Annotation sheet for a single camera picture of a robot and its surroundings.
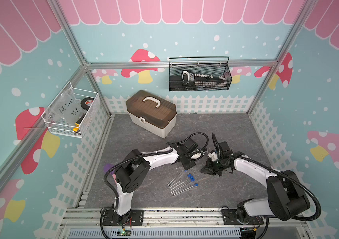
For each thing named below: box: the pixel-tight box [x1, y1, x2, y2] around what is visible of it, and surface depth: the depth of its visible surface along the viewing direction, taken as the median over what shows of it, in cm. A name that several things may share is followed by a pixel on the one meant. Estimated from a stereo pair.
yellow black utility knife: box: [72, 112, 87, 132], surface depth 66 cm
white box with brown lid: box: [125, 89, 177, 139], surface depth 100 cm
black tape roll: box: [80, 97, 95, 112], surface depth 81 cm
